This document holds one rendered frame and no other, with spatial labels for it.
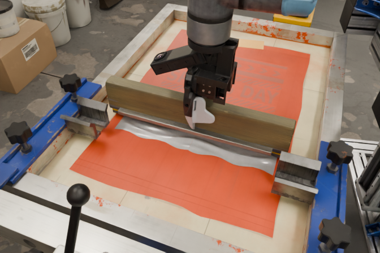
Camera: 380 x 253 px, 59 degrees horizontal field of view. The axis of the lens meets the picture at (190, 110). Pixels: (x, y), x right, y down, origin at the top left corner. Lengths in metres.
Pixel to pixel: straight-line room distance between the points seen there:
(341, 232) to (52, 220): 0.41
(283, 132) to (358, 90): 2.02
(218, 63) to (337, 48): 0.51
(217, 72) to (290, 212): 0.29
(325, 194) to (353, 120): 1.77
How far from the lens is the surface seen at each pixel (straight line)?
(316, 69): 1.00
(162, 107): 0.72
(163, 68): 0.64
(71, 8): 3.18
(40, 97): 2.53
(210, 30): 0.55
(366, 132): 2.34
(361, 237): 1.60
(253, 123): 0.67
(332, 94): 0.87
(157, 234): 0.58
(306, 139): 0.78
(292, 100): 0.87
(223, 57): 0.59
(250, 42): 1.07
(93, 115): 0.77
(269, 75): 0.94
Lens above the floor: 1.50
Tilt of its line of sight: 43 degrees down
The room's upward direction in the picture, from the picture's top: straight up
